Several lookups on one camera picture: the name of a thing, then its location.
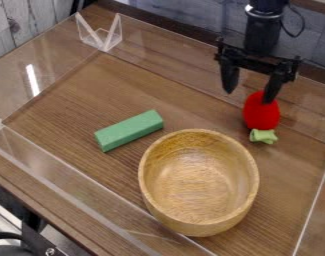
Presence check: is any black mount bracket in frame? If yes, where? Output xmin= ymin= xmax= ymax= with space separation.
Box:
xmin=22 ymin=223 xmax=68 ymax=256

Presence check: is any clear acrylic enclosure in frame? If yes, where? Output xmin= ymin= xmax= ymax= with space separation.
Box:
xmin=0 ymin=18 xmax=325 ymax=256

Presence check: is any wooden bowl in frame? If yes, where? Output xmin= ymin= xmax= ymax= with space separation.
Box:
xmin=138 ymin=129 xmax=259 ymax=237

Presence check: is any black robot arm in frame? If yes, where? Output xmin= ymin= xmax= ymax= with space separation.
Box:
xmin=214 ymin=0 xmax=304 ymax=104

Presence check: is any black cable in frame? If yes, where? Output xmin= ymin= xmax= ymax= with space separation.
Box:
xmin=280 ymin=3 xmax=308 ymax=39

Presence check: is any green foam block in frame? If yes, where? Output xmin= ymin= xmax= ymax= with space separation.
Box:
xmin=94 ymin=110 xmax=163 ymax=152

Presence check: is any red plush strawberry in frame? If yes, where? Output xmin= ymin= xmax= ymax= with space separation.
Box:
xmin=242 ymin=91 xmax=281 ymax=145

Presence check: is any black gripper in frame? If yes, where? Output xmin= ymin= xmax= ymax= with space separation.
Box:
xmin=214 ymin=37 xmax=301 ymax=104

